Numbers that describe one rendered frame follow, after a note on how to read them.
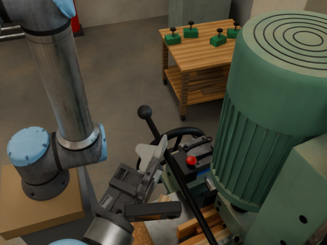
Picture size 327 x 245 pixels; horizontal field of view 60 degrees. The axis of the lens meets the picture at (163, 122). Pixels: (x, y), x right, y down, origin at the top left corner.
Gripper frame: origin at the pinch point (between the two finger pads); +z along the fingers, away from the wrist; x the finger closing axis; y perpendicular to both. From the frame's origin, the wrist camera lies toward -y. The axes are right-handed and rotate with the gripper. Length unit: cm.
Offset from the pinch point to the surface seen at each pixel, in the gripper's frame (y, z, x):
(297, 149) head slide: -18.7, -8.5, -29.8
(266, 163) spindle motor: -17.3, -7.1, -22.4
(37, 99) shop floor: 145, 72, 141
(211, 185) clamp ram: -13.3, 4.2, 15.1
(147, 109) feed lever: 7.3, 4.3, -7.2
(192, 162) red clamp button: -6.1, 5.6, 9.9
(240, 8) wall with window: 17, 242, 105
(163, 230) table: -6.0, -11.3, 20.6
